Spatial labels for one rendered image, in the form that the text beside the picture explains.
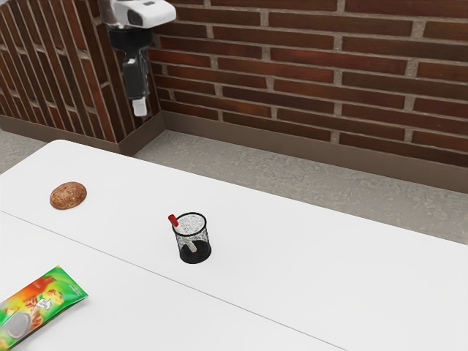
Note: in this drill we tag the green snack bag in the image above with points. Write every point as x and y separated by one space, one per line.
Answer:
36 303

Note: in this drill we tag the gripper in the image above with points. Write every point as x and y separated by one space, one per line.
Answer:
128 38

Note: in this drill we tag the black mesh pen holder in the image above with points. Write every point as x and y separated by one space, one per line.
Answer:
195 241

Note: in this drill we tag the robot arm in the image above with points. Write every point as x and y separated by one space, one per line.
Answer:
146 12

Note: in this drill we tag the brown bread roll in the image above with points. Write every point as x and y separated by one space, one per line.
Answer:
68 195

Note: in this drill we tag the white pen with red cap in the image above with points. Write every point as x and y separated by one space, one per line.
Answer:
183 234

